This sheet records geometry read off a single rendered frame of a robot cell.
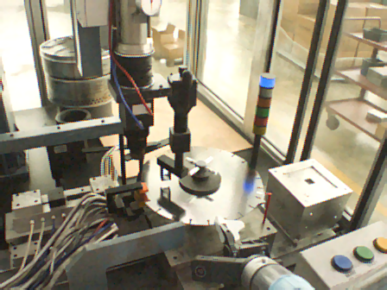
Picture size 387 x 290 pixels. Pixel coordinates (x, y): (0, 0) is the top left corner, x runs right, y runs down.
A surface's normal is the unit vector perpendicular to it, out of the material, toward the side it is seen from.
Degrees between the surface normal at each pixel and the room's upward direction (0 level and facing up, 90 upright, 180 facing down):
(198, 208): 0
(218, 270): 65
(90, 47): 90
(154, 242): 90
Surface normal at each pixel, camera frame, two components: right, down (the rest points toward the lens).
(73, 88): 0.05, 0.54
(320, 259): 0.05, -0.85
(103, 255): 0.40, 0.50
